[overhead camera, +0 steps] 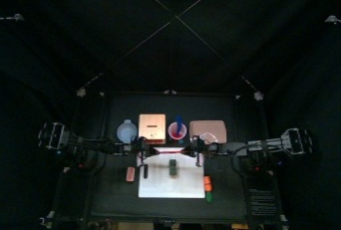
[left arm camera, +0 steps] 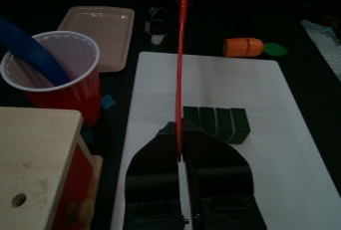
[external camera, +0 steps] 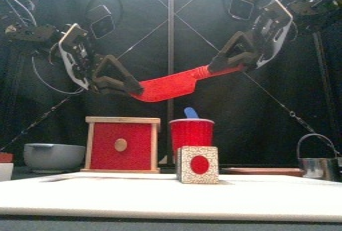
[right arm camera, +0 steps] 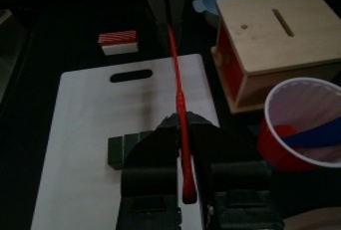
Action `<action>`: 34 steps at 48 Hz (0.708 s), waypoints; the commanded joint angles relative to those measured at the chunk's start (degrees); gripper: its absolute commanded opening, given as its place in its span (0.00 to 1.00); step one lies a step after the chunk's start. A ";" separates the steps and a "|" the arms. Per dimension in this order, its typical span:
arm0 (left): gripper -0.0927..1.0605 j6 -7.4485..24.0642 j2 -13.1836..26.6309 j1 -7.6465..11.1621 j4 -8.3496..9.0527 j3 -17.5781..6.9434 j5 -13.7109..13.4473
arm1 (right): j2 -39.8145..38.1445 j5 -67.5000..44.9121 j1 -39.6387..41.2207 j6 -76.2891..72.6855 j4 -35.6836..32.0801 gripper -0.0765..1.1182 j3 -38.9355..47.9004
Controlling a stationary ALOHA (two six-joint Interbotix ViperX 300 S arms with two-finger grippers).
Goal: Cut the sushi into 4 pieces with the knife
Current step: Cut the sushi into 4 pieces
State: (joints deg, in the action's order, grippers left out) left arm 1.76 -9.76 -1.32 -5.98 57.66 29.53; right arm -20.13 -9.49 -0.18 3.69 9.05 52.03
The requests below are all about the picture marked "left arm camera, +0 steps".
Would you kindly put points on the red toy knife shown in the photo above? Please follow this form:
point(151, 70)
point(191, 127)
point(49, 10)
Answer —
point(179, 61)

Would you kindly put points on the white mesh mat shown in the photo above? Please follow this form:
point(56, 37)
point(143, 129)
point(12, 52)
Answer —
point(324, 43)

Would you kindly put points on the wooden toy box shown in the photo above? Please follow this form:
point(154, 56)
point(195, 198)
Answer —
point(37, 167)

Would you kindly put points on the red plastic cup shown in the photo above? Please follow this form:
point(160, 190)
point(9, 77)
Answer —
point(67, 74)

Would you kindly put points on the green sushi roll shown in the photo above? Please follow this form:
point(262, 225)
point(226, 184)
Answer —
point(219, 124)

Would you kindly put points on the pink plastic tray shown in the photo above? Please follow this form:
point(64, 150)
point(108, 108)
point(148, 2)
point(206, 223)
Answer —
point(104, 35)

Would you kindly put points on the white cutting board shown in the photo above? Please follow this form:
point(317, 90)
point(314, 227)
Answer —
point(266, 134)

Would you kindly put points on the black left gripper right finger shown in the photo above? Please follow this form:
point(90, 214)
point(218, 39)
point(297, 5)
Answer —
point(222, 181)

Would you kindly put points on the small blue piece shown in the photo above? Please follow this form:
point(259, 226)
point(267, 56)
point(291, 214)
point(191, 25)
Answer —
point(108, 102)

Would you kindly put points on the orange toy carrot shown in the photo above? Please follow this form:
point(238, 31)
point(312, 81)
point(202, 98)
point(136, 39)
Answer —
point(249, 47)

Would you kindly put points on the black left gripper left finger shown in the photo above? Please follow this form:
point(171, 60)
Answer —
point(151, 177)

